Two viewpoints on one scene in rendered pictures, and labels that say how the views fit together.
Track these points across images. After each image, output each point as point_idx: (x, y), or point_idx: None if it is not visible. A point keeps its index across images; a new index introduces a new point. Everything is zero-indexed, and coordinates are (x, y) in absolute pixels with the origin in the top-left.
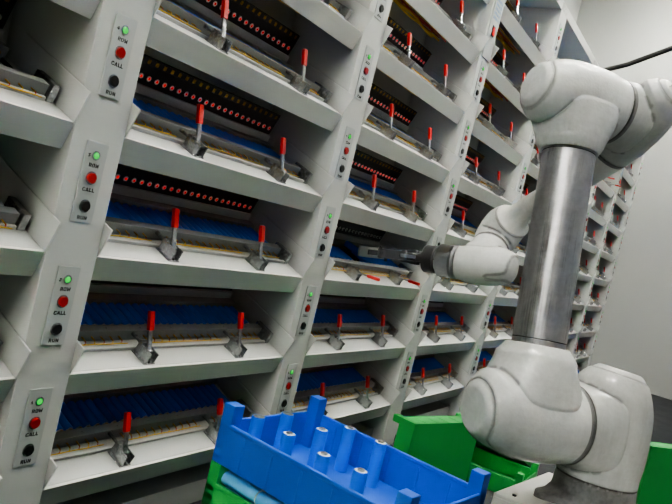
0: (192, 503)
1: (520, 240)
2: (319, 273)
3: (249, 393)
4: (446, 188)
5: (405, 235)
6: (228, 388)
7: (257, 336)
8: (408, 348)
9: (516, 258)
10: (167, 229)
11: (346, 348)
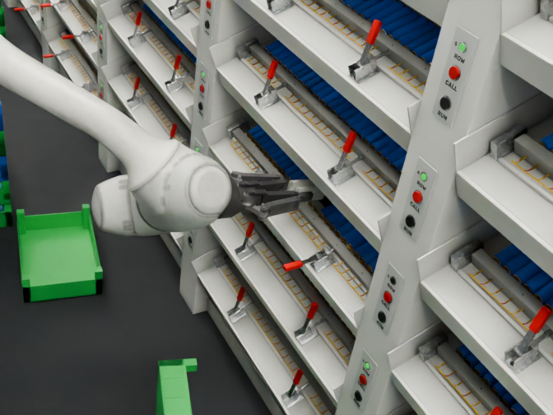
0: (170, 253)
1: (135, 198)
2: (203, 134)
3: None
4: (402, 169)
5: (327, 197)
6: None
7: None
8: (343, 414)
9: (97, 194)
10: (155, 30)
11: (250, 271)
